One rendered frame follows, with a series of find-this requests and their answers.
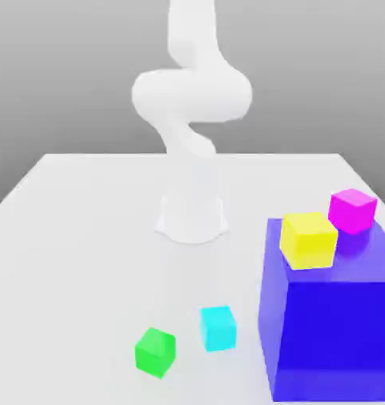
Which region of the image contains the small magenta cube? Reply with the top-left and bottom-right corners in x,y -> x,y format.
327,188 -> 379,236

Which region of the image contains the small green cube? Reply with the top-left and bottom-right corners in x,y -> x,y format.
134,327 -> 177,380

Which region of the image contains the large blue box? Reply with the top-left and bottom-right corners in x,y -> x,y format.
258,217 -> 385,403

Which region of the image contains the small cyan cube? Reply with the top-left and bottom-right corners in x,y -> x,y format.
200,305 -> 237,353

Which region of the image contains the small yellow cube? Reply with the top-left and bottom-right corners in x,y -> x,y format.
279,211 -> 339,271

